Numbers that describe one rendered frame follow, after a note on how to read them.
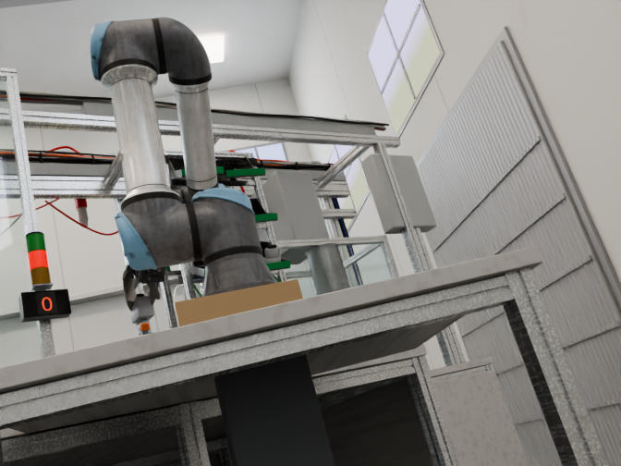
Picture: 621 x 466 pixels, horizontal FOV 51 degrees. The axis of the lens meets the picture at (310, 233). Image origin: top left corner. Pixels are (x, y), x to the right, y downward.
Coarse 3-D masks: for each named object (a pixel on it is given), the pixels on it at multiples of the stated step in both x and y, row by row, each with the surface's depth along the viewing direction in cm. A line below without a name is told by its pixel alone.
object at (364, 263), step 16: (288, 256) 285; (304, 256) 289; (320, 256) 294; (352, 256) 304; (368, 256) 310; (384, 256) 315; (288, 272) 281; (304, 272) 286; (320, 272) 290; (352, 272) 300; (368, 272) 306; (384, 272) 311; (304, 288) 282; (320, 288) 286
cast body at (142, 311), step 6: (138, 294) 175; (138, 300) 174; (144, 300) 175; (150, 300) 176; (138, 306) 172; (144, 306) 173; (150, 306) 174; (132, 312) 175; (138, 312) 172; (144, 312) 172; (150, 312) 173; (132, 318) 175; (138, 318) 172; (144, 318) 176; (150, 318) 176; (138, 324) 178
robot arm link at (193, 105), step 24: (168, 24) 135; (168, 48) 134; (192, 48) 137; (168, 72) 139; (192, 72) 139; (192, 96) 143; (192, 120) 146; (192, 144) 149; (192, 168) 153; (192, 192) 157
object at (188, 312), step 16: (256, 288) 113; (272, 288) 114; (288, 288) 114; (176, 304) 110; (192, 304) 111; (208, 304) 111; (224, 304) 111; (240, 304) 112; (256, 304) 112; (272, 304) 112; (192, 320) 110
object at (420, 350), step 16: (400, 352) 184; (416, 352) 187; (352, 368) 173; (0, 432) 124; (16, 432) 125; (160, 432) 193; (176, 432) 206; (208, 432) 240; (224, 432) 261; (80, 448) 177; (96, 448) 188; (112, 448) 201; (128, 448) 216; (144, 448) 233; (160, 448) 253; (176, 448) 276; (16, 464) 171; (32, 464) 182; (48, 464) 194; (64, 464) 207; (80, 464) 224; (96, 464) 242; (112, 464) 263
